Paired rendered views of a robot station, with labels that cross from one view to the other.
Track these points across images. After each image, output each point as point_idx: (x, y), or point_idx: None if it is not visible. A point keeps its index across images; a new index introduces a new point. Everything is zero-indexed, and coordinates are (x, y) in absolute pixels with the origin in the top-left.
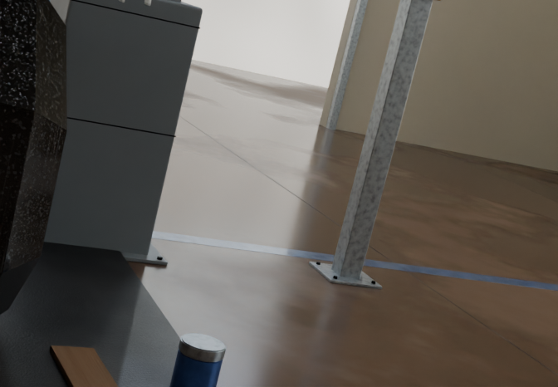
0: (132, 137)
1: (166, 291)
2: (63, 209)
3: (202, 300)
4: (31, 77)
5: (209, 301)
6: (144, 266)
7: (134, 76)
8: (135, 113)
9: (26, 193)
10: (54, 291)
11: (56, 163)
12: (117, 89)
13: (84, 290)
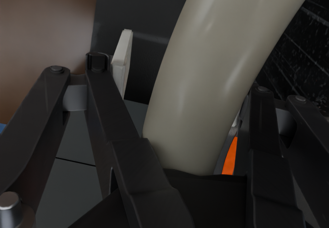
0: (60, 151)
1: (73, 5)
2: (132, 116)
3: None
4: None
5: None
6: (72, 63)
7: (44, 206)
8: (52, 171)
9: None
10: None
11: None
12: (71, 194)
13: None
